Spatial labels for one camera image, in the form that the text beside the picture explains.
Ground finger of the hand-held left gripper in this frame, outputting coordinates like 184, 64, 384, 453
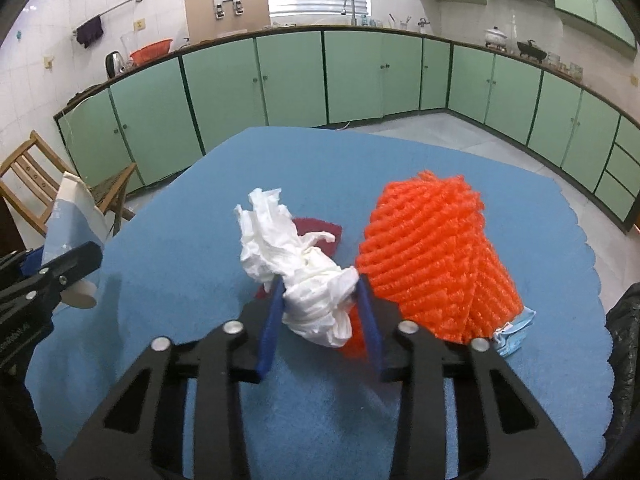
20, 247, 48, 277
35, 241, 104, 311

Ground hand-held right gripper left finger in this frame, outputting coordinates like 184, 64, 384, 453
60, 280, 288, 480

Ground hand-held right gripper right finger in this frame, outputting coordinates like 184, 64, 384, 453
355, 276, 583, 480

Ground blue and white paper cup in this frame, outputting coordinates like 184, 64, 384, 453
42, 171, 108, 311

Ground large white tissue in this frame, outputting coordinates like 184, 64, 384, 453
235, 187, 360, 348

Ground orange foam net sleeve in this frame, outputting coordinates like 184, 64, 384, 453
345, 170, 525, 361

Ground black-lined trash bin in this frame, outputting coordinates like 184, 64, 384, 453
602, 282, 640, 461

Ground wooden chair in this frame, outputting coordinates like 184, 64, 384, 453
0, 130, 137, 238

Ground blue scalloped table mat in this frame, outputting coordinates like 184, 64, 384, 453
25, 126, 617, 480

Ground light blue wrapper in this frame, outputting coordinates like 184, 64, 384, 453
490, 307, 537, 358

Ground steel electric kettle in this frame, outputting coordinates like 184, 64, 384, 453
104, 51, 126, 79

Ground red plastic basin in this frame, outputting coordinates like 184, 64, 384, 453
130, 38, 173, 64

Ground dark hanging towel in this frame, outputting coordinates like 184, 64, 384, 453
75, 16, 105, 49

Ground green lower kitchen cabinets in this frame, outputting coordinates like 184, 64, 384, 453
54, 24, 640, 233

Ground cardboard box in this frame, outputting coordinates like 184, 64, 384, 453
184, 0, 271, 44

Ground white cooking pot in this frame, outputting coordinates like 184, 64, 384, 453
484, 26, 510, 50

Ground black wok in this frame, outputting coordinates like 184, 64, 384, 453
516, 39, 546, 62

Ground metal towel rail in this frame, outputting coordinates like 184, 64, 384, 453
71, 0, 145, 36

